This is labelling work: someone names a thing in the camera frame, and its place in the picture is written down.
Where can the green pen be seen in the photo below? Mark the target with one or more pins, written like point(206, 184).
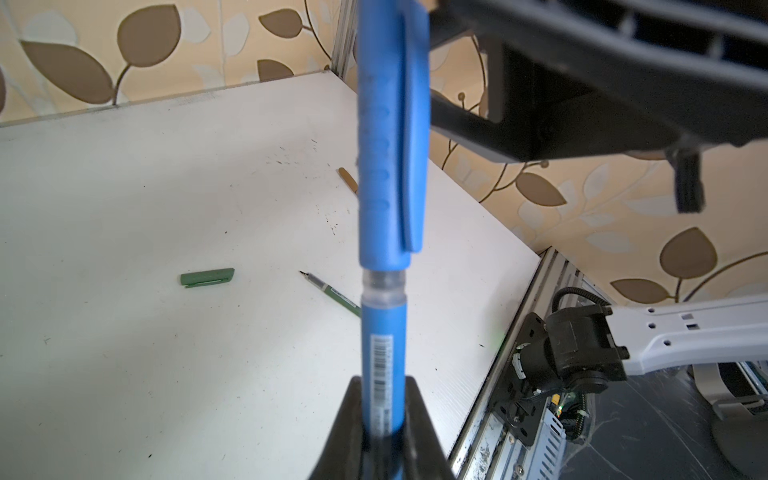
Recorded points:
point(332, 293)

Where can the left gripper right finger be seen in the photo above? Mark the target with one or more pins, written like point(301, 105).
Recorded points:
point(422, 454)

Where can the brown pen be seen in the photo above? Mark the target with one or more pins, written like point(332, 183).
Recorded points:
point(348, 179)

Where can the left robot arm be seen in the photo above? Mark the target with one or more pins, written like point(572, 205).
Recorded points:
point(589, 347)

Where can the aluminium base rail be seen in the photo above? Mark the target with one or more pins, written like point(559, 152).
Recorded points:
point(498, 438)

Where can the blue pen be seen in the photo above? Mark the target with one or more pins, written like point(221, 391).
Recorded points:
point(384, 313)

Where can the blue pen cap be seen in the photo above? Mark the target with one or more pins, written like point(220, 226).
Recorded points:
point(393, 131)

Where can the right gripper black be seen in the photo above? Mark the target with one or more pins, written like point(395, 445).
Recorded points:
point(572, 79)

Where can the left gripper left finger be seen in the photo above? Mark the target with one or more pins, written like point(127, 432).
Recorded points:
point(341, 456)

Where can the green pen cap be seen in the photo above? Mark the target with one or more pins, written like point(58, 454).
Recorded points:
point(207, 277)

